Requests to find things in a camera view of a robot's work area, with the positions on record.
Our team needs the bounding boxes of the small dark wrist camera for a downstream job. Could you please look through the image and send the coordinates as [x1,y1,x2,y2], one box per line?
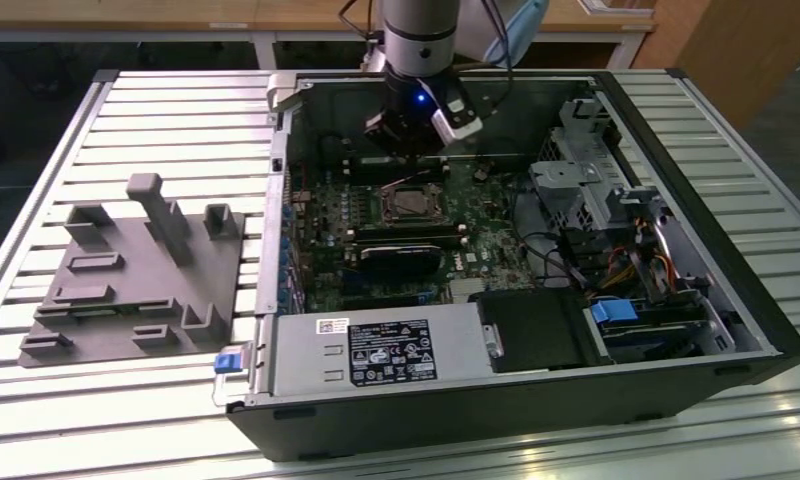
[363,113,402,146]

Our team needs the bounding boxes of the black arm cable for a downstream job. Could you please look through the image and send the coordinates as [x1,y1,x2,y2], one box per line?
[335,0,382,40]
[463,0,519,119]

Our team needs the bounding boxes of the silver disk bay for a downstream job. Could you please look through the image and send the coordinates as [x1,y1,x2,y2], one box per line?
[583,294,739,364]

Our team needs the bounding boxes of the wooden cabinet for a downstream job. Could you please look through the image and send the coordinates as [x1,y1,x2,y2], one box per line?
[630,0,800,129]

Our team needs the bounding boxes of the CPU socket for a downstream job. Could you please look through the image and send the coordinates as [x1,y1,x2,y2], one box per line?
[370,180,454,227]

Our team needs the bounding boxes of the grey parts rack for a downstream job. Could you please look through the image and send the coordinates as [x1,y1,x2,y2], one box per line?
[16,172,250,370]

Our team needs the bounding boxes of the silver metal handle bracket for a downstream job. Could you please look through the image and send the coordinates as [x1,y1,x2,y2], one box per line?
[210,342,270,406]

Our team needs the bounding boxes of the yellow red power wires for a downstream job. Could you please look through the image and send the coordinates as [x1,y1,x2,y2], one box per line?
[599,244,682,296]

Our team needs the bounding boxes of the metal locking lever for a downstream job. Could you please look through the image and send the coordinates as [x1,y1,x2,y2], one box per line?
[379,169,436,191]

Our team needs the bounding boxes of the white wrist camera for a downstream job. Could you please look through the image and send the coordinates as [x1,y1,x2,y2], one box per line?
[432,97,486,146]

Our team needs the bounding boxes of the silver drive cage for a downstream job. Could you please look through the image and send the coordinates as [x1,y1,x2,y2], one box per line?
[530,97,669,231]

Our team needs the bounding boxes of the green motherboard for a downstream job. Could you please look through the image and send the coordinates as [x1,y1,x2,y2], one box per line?
[290,159,555,314]

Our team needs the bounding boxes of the black data cable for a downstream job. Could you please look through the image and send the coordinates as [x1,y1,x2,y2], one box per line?
[514,227,593,294]

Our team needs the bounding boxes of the blue disk carrier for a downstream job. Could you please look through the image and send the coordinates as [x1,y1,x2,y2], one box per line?
[591,298,641,326]

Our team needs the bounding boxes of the black open PC case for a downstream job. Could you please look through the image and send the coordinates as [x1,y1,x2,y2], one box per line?
[224,68,800,464]

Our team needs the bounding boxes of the wooden desk white frame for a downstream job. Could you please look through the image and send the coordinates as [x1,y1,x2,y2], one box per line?
[0,0,659,71]

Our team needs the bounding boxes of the silver power supply unit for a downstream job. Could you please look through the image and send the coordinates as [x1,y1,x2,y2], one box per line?
[266,302,495,399]

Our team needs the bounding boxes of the black graphics card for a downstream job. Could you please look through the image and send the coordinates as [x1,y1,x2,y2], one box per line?
[356,242,446,276]

